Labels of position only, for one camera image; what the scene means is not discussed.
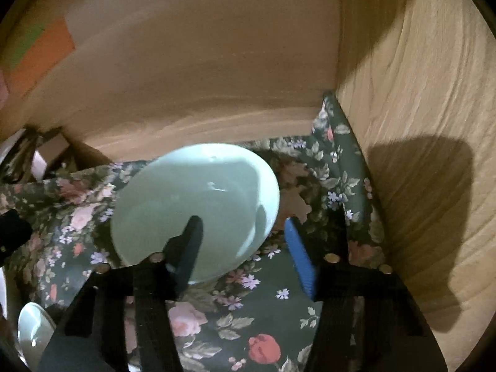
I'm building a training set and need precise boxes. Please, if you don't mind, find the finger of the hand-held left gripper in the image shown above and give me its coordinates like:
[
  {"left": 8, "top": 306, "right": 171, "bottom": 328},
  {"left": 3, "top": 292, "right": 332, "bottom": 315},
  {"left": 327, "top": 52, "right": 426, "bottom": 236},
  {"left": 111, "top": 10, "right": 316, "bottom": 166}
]
[{"left": 0, "top": 208, "right": 33, "bottom": 266}]

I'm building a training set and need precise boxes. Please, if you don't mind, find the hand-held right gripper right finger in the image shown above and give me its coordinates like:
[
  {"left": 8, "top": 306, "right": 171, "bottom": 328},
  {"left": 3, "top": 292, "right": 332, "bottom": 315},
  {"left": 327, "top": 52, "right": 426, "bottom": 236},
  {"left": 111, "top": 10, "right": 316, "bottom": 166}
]
[{"left": 284, "top": 217, "right": 450, "bottom": 372}]

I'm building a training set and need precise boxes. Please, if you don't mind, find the dark floral cloth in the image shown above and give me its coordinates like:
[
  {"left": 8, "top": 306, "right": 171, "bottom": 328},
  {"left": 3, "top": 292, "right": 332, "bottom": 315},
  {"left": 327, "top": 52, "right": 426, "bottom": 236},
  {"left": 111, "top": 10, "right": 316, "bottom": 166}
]
[{"left": 0, "top": 91, "right": 388, "bottom": 372}]

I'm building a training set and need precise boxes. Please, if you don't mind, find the green paper note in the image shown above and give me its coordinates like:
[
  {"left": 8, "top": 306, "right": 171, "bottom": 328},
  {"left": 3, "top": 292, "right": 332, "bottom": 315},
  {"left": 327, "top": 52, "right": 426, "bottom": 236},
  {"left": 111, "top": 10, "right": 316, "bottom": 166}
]
[{"left": 10, "top": 23, "right": 47, "bottom": 68}]

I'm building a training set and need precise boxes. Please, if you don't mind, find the large white plate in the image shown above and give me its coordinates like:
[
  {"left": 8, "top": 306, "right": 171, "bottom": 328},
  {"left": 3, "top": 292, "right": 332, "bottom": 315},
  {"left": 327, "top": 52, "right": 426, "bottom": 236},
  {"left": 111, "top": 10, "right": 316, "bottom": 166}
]
[{"left": 17, "top": 302, "right": 55, "bottom": 370}]

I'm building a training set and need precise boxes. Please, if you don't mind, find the pale green plate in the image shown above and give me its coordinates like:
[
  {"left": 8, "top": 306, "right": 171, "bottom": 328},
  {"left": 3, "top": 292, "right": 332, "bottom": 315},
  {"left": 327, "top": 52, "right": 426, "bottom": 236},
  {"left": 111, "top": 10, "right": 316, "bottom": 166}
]
[{"left": 110, "top": 143, "right": 280, "bottom": 284}]

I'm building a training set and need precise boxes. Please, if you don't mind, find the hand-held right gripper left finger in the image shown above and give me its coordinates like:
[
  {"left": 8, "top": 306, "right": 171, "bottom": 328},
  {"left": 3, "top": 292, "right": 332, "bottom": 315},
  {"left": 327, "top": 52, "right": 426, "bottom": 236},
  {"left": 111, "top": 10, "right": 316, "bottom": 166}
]
[{"left": 37, "top": 215, "right": 204, "bottom": 372}]

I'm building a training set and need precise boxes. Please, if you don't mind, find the orange paper note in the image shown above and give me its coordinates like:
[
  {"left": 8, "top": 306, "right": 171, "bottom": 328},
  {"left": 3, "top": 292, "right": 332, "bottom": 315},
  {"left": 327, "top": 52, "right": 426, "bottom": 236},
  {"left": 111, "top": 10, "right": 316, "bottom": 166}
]
[{"left": 8, "top": 19, "right": 76, "bottom": 97}]

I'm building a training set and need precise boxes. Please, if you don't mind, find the brown cardboard box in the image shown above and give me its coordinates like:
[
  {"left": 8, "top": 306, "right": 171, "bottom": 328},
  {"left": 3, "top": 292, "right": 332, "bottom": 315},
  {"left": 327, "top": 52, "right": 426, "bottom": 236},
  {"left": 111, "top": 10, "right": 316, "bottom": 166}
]
[{"left": 39, "top": 132, "right": 114, "bottom": 175}]

